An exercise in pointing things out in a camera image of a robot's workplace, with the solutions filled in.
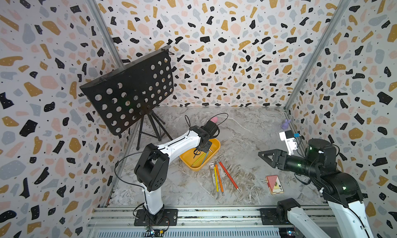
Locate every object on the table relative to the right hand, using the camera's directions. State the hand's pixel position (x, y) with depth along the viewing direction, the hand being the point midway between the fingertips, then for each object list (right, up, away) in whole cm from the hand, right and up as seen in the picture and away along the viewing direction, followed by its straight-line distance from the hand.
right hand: (261, 156), depth 60 cm
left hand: (-24, 0, +30) cm, 38 cm away
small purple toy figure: (+33, +11, +47) cm, 58 cm away
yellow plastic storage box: (-28, -8, +26) cm, 39 cm away
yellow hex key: (-16, -18, +26) cm, 36 cm away
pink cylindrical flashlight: (-17, +15, +50) cm, 55 cm away
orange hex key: (-14, -19, +27) cm, 36 cm away
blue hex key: (-22, -9, +33) cm, 41 cm away
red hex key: (-10, -16, +29) cm, 34 cm away
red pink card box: (+15, -21, +23) cm, 35 cm away
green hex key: (-28, -11, +32) cm, 44 cm away
